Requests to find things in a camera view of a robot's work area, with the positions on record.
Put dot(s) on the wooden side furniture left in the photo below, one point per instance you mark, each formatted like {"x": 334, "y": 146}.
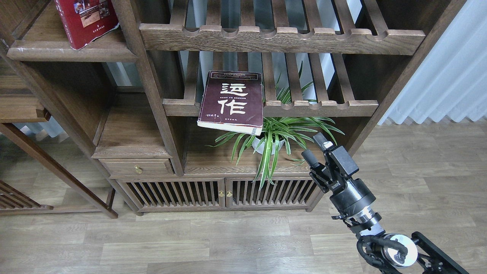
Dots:
{"x": 19, "y": 105}

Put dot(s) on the red paperback book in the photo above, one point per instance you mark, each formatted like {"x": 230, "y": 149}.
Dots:
{"x": 86, "y": 20}

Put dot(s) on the wooden drawer with brass knob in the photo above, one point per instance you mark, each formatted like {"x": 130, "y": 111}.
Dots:
{"x": 142, "y": 167}

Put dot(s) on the dark maroon book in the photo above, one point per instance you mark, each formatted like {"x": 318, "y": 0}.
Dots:
{"x": 232, "y": 101}

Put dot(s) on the right slatted cabinet door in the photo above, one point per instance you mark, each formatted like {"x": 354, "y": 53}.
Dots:
{"x": 285, "y": 193}

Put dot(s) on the white pleated curtain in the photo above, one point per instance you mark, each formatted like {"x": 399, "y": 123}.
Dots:
{"x": 452, "y": 80}

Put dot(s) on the dark wooden bookshelf unit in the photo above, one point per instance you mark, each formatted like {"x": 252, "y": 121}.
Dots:
{"x": 136, "y": 91}

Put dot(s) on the green spider plant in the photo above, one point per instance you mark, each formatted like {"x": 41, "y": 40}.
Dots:
{"x": 289, "y": 128}

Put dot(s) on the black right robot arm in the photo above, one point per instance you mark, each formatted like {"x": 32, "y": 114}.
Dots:
{"x": 388, "y": 252}

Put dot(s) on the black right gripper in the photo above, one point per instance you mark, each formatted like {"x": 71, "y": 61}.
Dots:
{"x": 351, "y": 197}

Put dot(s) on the white plant pot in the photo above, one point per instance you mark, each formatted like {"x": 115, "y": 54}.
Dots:
{"x": 259, "y": 144}

